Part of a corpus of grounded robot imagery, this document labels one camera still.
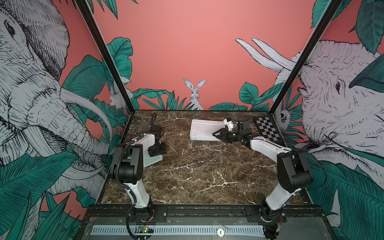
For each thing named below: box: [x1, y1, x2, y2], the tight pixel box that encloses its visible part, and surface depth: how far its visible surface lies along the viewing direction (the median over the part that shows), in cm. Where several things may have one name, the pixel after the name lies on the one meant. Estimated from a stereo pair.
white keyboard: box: [190, 119, 226, 141], surface depth 106 cm
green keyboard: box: [143, 149, 163, 168], surface depth 94 cm
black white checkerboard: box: [254, 115, 287, 147], surface depth 109 cm
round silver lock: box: [216, 227, 225, 238], surface depth 71 cm
